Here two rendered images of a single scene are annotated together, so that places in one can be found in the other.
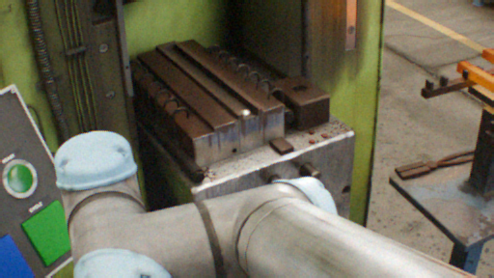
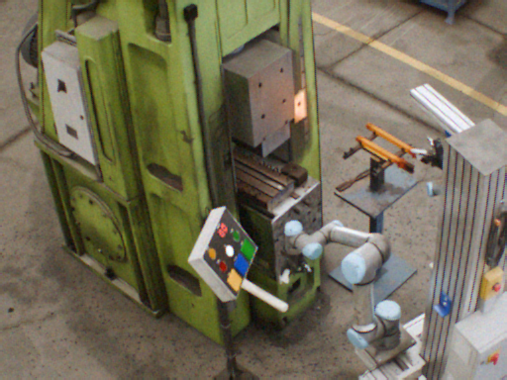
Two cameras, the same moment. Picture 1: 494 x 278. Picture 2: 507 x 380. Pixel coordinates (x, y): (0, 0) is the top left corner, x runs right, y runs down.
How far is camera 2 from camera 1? 3.50 m
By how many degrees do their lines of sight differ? 15
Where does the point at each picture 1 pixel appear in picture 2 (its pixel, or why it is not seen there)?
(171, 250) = (319, 240)
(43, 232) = (247, 249)
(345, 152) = (317, 190)
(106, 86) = (228, 190)
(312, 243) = (347, 234)
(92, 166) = (297, 229)
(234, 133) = (278, 196)
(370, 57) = (314, 140)
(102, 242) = (308, 242)
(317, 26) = (294, 139)
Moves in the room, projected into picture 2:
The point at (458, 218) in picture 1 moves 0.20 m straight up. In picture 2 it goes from (368, 205) to (368, 177)
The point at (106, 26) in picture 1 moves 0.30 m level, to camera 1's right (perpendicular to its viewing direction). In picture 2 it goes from (229, 170) to (286, 153)
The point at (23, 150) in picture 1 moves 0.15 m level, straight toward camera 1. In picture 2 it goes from (234, 227) to (256, 241)
